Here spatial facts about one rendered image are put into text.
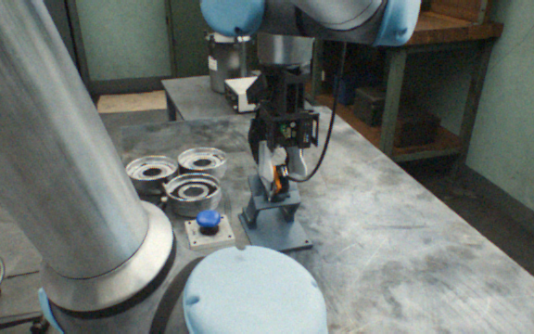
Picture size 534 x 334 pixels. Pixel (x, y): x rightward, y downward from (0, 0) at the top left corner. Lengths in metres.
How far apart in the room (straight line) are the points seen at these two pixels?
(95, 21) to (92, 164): 3.76
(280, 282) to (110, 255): 0.14
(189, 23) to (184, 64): 0.31
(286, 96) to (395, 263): 0.34
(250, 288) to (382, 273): 0.42
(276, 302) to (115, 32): 3.80
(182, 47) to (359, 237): 3.11
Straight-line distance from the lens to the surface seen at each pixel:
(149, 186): 0.96
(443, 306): 0.75
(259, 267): 0.41
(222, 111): 1.71
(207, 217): 0.75
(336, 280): 0.75
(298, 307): 0.38
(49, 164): 0.32
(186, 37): 3.79
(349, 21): 0.43
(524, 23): 2.45
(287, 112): 0.64
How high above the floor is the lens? 1.29
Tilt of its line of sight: 28 degrees down
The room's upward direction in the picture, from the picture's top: straight up
